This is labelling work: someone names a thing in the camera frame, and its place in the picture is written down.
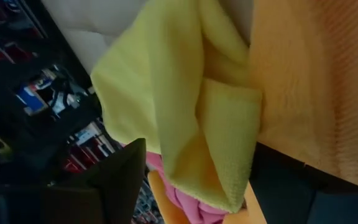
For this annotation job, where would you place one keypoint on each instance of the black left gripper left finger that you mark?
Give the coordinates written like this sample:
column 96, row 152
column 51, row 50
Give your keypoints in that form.
column 123, row 180

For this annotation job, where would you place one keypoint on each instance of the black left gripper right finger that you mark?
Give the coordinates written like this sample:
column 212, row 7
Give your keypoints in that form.
column 278, row 186

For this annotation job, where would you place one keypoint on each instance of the pink microfiber towel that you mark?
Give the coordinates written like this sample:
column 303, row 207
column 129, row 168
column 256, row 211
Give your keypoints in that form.
column 191, row 205

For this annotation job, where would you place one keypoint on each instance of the yellow microfiber towel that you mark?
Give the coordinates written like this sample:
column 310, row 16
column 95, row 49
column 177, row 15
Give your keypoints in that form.
column 154, row 93

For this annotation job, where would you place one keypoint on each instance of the storage shelf with red bins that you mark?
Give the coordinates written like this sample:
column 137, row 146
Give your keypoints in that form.
column 82, row 149

